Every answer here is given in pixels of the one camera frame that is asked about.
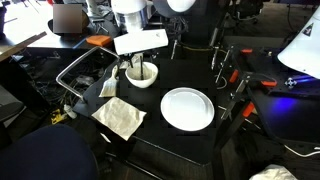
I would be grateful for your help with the black perforated breadboard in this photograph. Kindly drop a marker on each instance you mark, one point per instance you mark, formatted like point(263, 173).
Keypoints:
point(286, 114)

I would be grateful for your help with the orange sponge block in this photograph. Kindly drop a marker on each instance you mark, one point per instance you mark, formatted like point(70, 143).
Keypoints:
point(99, 40)

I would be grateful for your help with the white crumpled rag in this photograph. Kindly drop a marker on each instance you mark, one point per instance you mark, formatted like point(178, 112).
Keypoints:
point(273, 172)

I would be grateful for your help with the beige folded cloth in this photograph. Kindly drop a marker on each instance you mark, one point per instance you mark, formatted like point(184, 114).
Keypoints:
point(120, 117)

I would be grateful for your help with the white round plate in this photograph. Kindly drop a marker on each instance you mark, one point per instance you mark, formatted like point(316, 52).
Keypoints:
point(187, 109)

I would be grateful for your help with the white robot base cone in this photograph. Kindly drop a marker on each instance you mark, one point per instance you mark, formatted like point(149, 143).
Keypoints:
point(303, 52)

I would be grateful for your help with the dark blue chair back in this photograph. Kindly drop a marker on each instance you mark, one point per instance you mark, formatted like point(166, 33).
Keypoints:
point(55, 152)

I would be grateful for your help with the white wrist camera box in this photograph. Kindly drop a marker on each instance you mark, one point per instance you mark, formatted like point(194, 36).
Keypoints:
point(140, 41)

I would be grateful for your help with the crumpled white cloth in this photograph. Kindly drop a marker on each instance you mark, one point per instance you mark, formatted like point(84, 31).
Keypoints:
point(128, 60)

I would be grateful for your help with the white ceramic bowl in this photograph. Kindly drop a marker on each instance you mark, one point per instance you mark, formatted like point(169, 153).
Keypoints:
point(150, 74)

